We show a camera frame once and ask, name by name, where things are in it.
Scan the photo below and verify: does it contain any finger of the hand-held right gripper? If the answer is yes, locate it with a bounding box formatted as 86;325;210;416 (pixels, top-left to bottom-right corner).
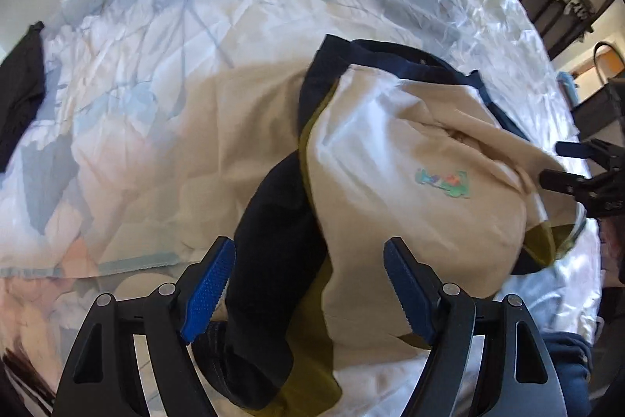
538;169;599;205
555;138;625;165

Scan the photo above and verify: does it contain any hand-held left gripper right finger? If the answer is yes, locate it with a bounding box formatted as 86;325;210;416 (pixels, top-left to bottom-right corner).
383;237;570;417

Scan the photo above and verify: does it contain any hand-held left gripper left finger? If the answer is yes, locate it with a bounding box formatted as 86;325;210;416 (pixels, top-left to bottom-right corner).
55;236;238;417

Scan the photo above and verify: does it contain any cream navy olive jacket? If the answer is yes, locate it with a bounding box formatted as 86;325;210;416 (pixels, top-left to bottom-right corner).
193;33;587;413

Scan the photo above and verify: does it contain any blue cloth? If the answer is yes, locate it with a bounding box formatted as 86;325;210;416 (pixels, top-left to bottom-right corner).
558;72;581;110

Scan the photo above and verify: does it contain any dark wooden rack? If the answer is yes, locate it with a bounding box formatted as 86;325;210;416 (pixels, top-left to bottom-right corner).
518;0;621;61

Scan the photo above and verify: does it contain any black knit garment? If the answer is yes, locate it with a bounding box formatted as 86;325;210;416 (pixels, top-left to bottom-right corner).
0;21;47;174

